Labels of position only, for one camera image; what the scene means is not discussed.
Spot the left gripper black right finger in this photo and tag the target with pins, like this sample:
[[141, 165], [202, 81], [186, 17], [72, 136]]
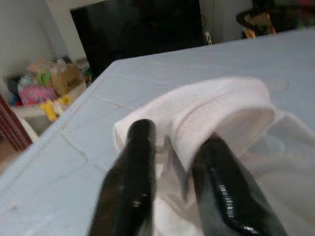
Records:
[[221, 186]]

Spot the white garment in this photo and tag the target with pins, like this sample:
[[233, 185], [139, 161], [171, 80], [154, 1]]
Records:
[[221, 98]]

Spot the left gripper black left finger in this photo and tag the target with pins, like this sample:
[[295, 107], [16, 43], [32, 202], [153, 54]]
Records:
[[137, 184]]

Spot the light blue folding table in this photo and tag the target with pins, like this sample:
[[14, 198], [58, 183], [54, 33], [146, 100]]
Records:
[[197, 56]]

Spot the black television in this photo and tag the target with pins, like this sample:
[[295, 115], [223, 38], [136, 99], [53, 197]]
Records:
[[137, 32]]

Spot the brown cardboard box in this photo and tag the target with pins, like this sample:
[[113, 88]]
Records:
[[66, 78]]

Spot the pink plush toy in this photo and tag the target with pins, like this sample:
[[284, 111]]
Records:
[[35, 94]]

